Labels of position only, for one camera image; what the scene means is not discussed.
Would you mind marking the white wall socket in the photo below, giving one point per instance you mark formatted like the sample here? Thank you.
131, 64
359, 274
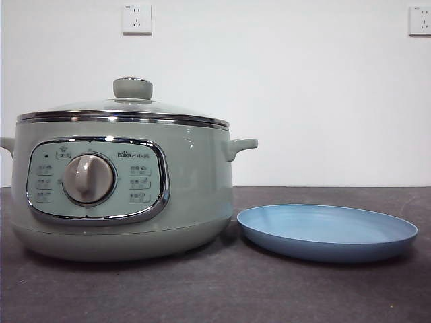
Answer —
421, 21
137, 19

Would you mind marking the blue round plate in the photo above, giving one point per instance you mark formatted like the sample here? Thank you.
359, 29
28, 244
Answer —
323, 228

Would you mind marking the green electric steamer pot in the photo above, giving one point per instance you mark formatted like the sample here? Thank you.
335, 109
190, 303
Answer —
188, 188

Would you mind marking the glass lid with green knob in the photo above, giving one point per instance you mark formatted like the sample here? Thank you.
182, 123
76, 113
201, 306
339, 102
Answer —
132, 89

